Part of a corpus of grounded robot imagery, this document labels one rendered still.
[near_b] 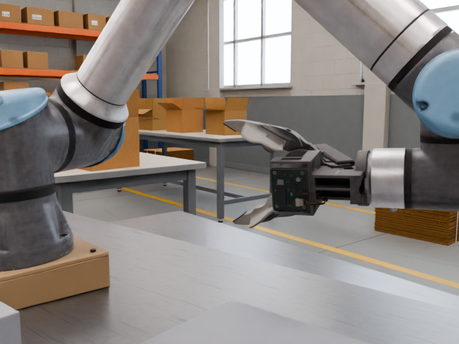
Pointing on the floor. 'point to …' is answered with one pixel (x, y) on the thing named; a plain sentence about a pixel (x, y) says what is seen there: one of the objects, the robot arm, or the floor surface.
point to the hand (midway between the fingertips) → (229, 172)
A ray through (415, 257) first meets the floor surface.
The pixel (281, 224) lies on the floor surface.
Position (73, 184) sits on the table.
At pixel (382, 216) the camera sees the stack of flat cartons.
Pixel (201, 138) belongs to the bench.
